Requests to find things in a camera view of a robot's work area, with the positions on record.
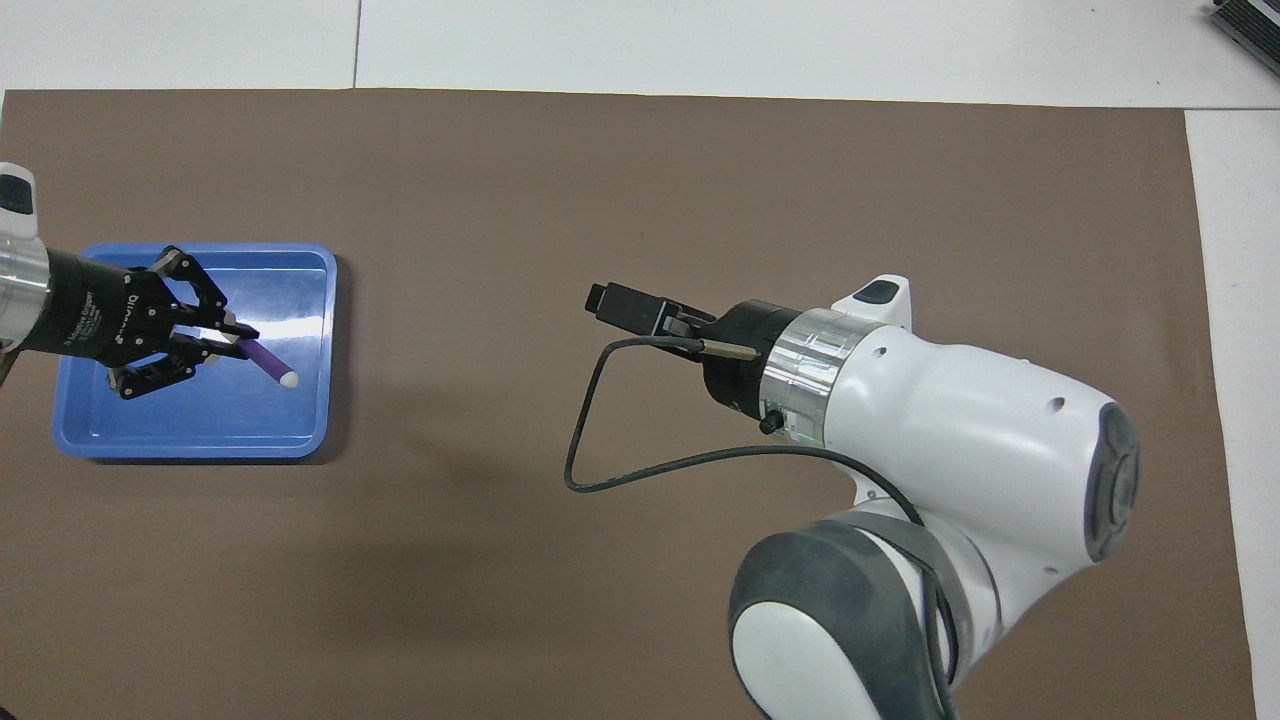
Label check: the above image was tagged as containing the blue plastic tray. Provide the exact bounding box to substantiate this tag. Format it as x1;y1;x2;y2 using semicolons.
52;242;339;461

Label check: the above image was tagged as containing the dark grey ribbed device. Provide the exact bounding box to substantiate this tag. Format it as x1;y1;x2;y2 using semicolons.
1208;0;1280;63

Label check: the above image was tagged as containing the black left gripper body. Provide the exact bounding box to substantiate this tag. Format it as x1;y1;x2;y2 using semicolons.
20;248;166;363

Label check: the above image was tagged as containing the brown table mat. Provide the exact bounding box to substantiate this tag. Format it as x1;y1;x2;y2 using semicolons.
0;88;1257;720

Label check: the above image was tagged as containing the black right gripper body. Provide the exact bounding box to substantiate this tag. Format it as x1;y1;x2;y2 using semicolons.
702;300;801;421

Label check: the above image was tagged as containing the purple pen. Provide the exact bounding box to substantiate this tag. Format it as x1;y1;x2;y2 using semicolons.
240;340;301;389

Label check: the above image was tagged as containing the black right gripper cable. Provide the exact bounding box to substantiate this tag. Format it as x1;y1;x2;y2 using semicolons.
563;335;961;691

